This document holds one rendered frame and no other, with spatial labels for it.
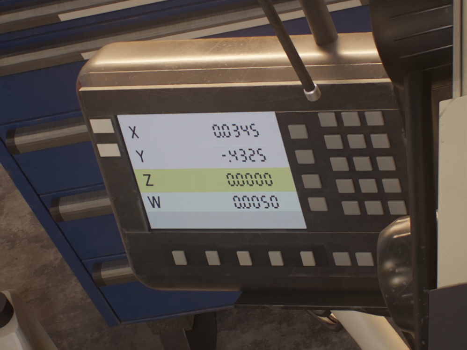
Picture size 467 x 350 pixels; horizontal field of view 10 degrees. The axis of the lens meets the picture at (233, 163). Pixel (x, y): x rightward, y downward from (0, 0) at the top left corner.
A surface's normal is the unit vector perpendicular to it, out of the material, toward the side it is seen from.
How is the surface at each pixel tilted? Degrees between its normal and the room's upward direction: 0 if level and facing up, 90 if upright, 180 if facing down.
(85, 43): 34
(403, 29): 49
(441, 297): 0
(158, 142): 71
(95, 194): 0
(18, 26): 90
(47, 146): 90
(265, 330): 0
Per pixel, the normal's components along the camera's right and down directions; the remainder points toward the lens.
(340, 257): -0.40, 0.50
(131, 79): -0.44, -0.44
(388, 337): 0.40, -0.31
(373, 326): 0.14, -0.06
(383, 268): -0.71, -0.14
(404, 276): -0.32, 0.01
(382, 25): -0.70, 0.09
